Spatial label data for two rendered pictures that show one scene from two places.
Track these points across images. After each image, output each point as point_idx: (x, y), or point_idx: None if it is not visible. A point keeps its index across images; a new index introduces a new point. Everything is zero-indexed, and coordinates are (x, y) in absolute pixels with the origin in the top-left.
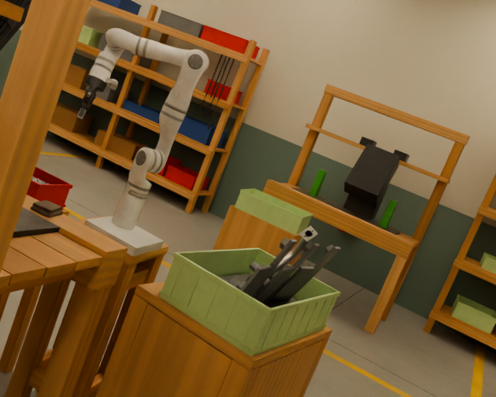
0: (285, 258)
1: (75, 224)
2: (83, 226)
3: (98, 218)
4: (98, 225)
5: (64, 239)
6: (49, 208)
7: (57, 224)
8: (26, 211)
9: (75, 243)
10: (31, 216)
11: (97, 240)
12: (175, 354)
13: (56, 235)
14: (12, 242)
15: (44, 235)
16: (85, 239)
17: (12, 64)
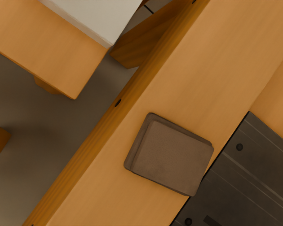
0: None
1: (195, 75)
2: (196, 54)
3: (62, 3)
4: (130, 7)
5: (279, 94)
6: (207, 153)
7: (240, 119)
8: (207, 199)
9: None
10: (232, 183)
11: (271, 19)
12: None
13: (264, 113)
14: None
15: None
16: None
17: None
